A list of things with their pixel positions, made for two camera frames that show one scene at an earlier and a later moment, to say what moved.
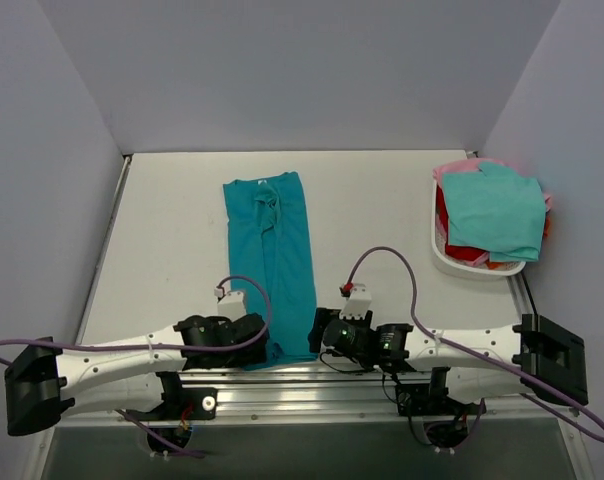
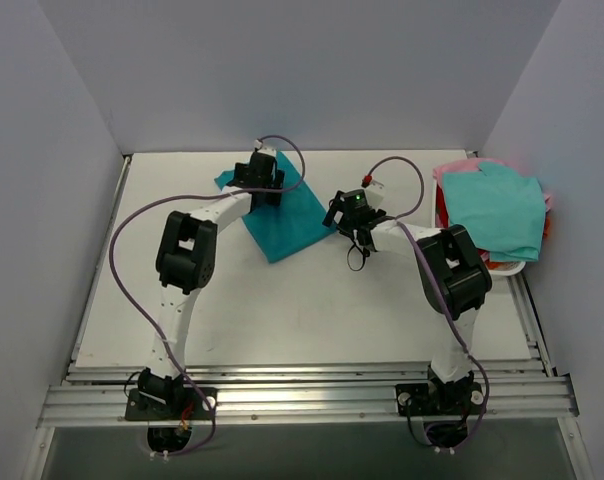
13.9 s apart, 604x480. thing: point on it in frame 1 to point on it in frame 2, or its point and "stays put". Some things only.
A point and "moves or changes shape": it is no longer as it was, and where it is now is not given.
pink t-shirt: x=469 y=166 stays put
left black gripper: x=257 y=339 to x=258 y=185
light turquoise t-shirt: x=496 y=210 stays put
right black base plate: x=431 y=399 stays put
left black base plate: x=182 y=404 stays put
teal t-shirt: x=269 y=242 moves or changes shape
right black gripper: x=317 y=329 to x=335 y=211
